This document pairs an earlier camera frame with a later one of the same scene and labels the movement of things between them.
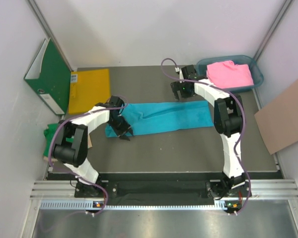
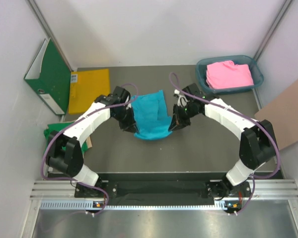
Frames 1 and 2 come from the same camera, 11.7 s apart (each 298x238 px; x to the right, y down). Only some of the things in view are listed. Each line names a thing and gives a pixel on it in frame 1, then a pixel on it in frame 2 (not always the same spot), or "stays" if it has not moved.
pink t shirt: x=227 y=75 stays
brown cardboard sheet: x=284 y=121 stays
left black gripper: x=126 y=127 -> x=130 y=125
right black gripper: x=176 y=87 -> x=178 y=122
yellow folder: x=88 y=89 stays
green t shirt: x=49 y=134 stays
